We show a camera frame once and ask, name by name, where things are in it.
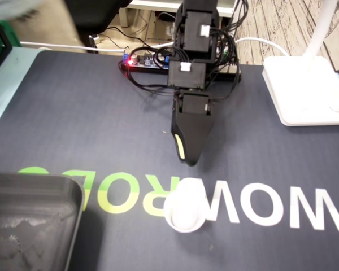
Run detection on black arm servo cable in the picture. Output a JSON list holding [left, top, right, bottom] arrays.
[[155, 46, 187, 65]]

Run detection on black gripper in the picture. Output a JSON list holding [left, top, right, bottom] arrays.
[[172, 91, 215, 167]]

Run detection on black wire bundle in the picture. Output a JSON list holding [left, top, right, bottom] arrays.
[[211, 0, 257, 101]]

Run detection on thin black base wires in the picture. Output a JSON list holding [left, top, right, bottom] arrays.
[[118, 60, 176, 96]]

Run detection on robot controller board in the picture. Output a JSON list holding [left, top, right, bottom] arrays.
[[216, 36, 241, 68]]

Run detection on black chair seat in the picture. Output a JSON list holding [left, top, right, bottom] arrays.
[[63, 0, 131, 36]]

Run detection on dark grey printed mat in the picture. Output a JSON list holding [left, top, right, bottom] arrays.
[[0, 50, 339, 271]]

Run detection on white shelf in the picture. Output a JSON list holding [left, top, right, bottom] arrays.
[[128, 0, 240, 16]]

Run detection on blue circuit board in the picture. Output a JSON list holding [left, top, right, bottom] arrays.
[[121, 52, 172, 70]]

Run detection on white lamp cable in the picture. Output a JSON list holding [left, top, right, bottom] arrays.
[[234, 37, 290, 58]]

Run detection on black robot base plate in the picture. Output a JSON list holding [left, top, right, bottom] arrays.
[[126, 64, 242, 83]]

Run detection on white lamp base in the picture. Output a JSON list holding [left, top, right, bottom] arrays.
[[262, 55, 339, 127]]

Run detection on green box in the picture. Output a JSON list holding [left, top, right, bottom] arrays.
[[0, 18, 21, 47]]

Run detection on white plastic cup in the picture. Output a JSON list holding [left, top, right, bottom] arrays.
[[163, 194, 208, 234]]

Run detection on white lamp neck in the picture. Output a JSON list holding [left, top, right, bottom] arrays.
[[303, 0, 339, 62]]

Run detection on black metal rack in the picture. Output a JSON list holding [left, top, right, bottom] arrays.
[[0, 11, 12, 82]]

